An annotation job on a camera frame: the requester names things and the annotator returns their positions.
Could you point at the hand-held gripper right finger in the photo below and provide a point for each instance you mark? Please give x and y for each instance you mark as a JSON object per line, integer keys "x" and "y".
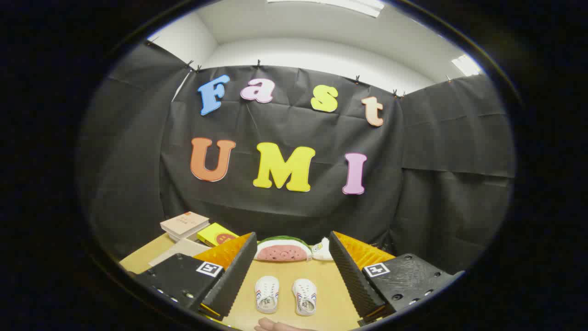
{"x": 351, "y": 280}

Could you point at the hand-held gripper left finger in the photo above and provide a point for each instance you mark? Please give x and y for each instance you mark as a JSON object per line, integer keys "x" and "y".
{"x": 234, "y": 280}

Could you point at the white canvas shoe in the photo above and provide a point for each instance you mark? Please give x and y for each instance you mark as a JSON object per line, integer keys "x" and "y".
{"x": 267, "y": 289}
{"x": 304, "y": 290}

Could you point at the cream fabric storage box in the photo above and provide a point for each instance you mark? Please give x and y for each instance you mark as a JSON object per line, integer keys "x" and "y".
{"x": 181, "y": 249}

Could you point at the small white plush toy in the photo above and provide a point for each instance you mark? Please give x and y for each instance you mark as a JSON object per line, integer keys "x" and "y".
{"x": 321, "y": 250}

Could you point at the yellow book with red circle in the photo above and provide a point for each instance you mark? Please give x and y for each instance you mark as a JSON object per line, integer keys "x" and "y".
{"x": 212, "y": 233}

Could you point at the watermelon slice plush toy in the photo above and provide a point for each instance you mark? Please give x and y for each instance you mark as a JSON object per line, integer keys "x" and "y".
{"x": 282, "y": 253}

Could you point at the beige paperback book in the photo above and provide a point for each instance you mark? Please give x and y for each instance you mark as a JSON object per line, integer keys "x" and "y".
{"x": 183, "y": 222}

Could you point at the ceiling light panel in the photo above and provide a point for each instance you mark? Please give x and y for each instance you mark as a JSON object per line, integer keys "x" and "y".
{"x": 466, "y": 65}
{"x": 330, "y": 4}

